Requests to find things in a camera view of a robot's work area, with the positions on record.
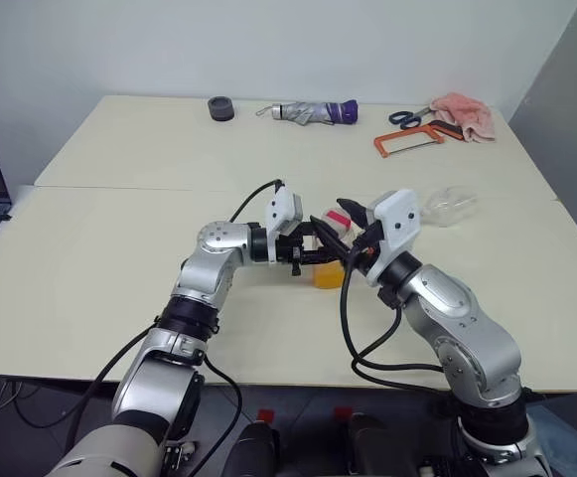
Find blue jeans leg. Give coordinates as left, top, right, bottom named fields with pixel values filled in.
left=530, top=404, right=577, bottom=477

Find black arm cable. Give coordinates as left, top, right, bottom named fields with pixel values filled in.
left=54, top=177, right=287, bottom=471
left=338, top=245, right=461, bottom=398

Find pink cloth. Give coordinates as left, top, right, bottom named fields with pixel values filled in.
left=429, top=91, right=497, bottom=145

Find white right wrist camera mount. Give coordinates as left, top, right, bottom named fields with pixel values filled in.
left=365, top=188, right=423, bottom=288

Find folded silver purple umbrella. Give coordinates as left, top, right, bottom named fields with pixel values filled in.
left=255, top=98, right=360, bottom=126

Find clear wine glass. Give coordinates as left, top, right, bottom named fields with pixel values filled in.
left=424, top=184, right=481, bottom=230

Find dark blue handled scissors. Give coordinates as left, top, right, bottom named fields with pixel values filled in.
left=387, top=104, right=436, bottom=131

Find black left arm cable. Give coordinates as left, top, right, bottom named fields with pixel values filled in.
left=54, top=177, right=287, bottom=471

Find black floor cable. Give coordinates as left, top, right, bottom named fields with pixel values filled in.
left=14, top=382, right=78, bottom=429

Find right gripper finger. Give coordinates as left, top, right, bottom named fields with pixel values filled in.
left=310, top=215, right=358, bottom=263
left=336, top=197, right=371, bottom=233

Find clear bottle with orange drink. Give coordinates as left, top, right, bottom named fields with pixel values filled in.
left=312, top=208, right=363, bottom=290

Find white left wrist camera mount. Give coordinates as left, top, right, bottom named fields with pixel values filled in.
left=263, top=186, right=305, bottom=263

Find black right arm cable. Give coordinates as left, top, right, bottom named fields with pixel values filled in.
left=338, top=245, right=461, bottom=398

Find orange hacksaw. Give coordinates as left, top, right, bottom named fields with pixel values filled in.
left=372, top=119, right=447, bottom=160

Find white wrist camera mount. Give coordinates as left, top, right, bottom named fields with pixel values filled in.
left=263, top=186, right=305, bottom=263
left=365, top=188, right=423, bottom=288

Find dark rounded shape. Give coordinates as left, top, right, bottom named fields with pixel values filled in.
left=227, top=421, right=282, bottom=477
left=345, top=414, right=403, bottom=477

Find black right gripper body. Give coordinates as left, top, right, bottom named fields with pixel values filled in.
left=350, top=222, right=386, bottom=278

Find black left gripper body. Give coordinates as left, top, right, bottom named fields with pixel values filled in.
left=275, top=230, right=304, bottom=277

